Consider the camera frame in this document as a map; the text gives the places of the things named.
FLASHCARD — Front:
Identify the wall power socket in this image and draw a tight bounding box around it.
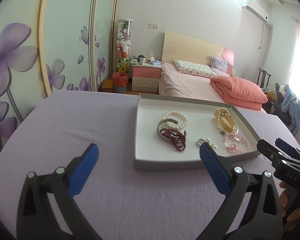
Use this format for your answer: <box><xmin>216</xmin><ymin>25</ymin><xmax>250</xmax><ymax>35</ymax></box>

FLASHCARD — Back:
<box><xmin>148</xmin><ymin>23</ymin><xmax>159</xmax><ymax>29</ymax></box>

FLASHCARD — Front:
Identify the clear tube of plush toys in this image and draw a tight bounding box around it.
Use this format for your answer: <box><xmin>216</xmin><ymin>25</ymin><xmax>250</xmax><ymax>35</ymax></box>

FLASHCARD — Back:
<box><xmin>115</xmin><ymin>19</ymin><xmax>133</xmax><ymax>73</ymax></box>

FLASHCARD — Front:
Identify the blue plush garment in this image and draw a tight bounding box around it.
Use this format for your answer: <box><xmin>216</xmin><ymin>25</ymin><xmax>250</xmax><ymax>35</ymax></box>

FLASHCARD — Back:
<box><xmin>281</xmin><ymin>84</ymin><xmax>300</xmax><ymax>135</ymax></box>

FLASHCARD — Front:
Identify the lilac patterned pillow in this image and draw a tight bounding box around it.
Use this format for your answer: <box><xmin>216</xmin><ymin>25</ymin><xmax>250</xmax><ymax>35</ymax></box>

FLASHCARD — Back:
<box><xmin>210</xmin><ymin>56</ymin><xmax>230</xmax><ymax>74</ymax></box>

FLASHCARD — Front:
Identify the yellow wrist watch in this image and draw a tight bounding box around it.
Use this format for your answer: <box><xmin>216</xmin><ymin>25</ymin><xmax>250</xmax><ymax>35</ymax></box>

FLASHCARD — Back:
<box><xmin>214</xmin><ymin>107</ymin><xmax>237</xmax><ymax>133</ymax></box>

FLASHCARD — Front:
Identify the pink bead charm bracelet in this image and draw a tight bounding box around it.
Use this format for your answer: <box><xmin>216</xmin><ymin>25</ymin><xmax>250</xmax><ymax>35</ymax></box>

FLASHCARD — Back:
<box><xmin>223</xmin><ymin>132</ymin><xmax>251</xmax><ymax>153</ymax></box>

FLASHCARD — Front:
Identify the dark wooden chair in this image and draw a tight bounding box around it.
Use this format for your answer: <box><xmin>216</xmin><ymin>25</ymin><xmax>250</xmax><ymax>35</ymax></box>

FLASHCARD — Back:
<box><xmin>256</xmin><ymin>68</ymin><xmax>271</xmax><ymax>89</ymax></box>

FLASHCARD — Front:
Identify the small wooden stool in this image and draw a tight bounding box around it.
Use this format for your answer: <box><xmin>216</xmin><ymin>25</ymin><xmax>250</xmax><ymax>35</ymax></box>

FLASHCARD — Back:
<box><xmin>101</xmin><ymin>79</ymin><xmax>113</xmax><ymax>93</ymax></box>

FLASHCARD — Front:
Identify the red lined waste bin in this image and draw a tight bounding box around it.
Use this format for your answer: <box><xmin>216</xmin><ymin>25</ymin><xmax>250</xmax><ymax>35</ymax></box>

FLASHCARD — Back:
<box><xmin>111</xmin><ymin>72</ymin><xmax>129</xmax><ymax>93</ymax></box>

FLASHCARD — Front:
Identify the black office chair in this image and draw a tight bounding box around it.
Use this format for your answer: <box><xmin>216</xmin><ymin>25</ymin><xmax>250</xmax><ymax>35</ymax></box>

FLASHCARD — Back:
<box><xmin>273</xmin><ymin>83</ymin><xmax>292</xmax><ymax>126</ymax></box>

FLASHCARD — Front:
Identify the right hand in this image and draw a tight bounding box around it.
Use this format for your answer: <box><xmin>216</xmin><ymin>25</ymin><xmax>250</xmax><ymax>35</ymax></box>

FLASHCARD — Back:
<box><xmin>279</xmin><ymin>181</ymin><xmax>300</xmax><ymax>222</ymax></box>

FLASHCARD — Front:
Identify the cream pink headboard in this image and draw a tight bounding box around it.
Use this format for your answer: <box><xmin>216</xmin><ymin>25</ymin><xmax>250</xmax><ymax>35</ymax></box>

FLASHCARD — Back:
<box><xmin>161</xmin><ymin>31</ymin><xmax>234</xmax><ymax>74</ymax></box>

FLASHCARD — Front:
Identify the floral white pillow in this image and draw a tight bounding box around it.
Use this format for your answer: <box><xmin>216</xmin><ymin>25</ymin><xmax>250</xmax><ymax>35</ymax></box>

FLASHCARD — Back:
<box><xmin>174</xmin><ymin>60</ymin><xmax>217</xmax><ymax>78</ymax></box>

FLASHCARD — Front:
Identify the white air conditioner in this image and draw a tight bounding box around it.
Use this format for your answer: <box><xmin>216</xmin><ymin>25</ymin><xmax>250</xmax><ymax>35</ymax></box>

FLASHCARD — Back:
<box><xmin>242</xmin><ymin>0</ymin><xmax>269</xmax><ymax>23</ymax></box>

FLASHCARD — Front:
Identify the white mug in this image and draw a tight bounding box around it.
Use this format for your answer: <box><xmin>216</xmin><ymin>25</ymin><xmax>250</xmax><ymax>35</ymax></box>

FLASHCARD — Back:
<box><xmin>138</xmin><ymin>56</ymin><xmax>146</xmax><ymax>65</ymax></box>

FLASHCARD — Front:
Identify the dark red bead bracelet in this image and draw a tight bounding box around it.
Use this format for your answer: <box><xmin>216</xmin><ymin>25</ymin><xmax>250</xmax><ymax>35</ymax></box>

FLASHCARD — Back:
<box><xmin>159</xmin><ymin>127</ymin><xmax>187</xmax><ymax>152</ymax></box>

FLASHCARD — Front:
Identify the silver thin bangle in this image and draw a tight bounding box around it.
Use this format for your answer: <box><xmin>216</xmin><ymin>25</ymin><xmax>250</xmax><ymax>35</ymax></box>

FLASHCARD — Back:
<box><xmin>217</xmin><ymin>113</ymin><xmax>239</xmax><ymax>135</ymax></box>

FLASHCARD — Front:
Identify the sliding wardrobe with flowers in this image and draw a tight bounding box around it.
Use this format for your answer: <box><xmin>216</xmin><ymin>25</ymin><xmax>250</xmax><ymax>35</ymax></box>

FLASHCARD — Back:
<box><xmin>0</xmin><ymin>0</ymin><xmax>116</xmax><ymax>152</ymax></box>

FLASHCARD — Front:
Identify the bed with pink sheet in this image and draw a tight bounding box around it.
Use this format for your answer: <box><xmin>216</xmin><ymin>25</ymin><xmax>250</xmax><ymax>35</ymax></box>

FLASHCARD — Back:
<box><xmin>157</xmin><ymin>61</ymin><xmax>268</xmax><ymax>114</ymax></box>

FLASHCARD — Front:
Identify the pink white nightstand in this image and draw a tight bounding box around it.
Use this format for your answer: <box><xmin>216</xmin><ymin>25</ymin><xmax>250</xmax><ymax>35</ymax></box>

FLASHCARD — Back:
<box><xmin>132</xmin><ymin>63</ymin><xmax>162</xmax><ymax>93</ymax></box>

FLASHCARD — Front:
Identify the grey shallow tray box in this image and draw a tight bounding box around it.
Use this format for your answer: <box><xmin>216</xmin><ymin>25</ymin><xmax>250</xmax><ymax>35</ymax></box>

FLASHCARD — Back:
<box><xmin>134</xmin><ymin>94</ymin><xmax>260</xmax><ymax>171</ymax></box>

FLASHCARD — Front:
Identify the grey cuff bangle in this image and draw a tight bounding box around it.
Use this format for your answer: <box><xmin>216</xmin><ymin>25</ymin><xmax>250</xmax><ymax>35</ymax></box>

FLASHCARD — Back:
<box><xmin>157</xmin><ymin>119</ymin><xmax>187</xmax><ymax>143</ymax></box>

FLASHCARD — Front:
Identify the pearl earring cluster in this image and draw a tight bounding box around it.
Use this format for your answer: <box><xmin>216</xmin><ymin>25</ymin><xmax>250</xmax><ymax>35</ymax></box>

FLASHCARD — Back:
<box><xmin>205</xmin><ymin>138</ymin><xmax>218</xmax><ymax>150</ymax></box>

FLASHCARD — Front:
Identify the folded salmon duvet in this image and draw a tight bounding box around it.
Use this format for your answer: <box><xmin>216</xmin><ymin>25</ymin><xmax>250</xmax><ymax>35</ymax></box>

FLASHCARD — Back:
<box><xmin>210</xmin><ymin>76</ymin><xmax>268</xmax><ymax>111</ymax></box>

